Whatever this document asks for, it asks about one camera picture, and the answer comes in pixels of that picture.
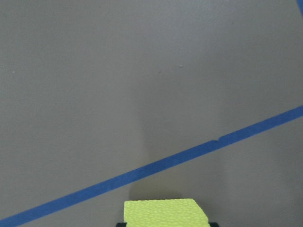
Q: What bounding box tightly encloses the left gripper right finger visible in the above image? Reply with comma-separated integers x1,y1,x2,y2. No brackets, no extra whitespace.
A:
208,222,219,227

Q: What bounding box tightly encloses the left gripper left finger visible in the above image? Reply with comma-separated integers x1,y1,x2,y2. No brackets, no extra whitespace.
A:
116,222,127,227

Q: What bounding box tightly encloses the yellow foam block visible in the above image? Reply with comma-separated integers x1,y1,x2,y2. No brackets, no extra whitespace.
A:
124,199,210,227

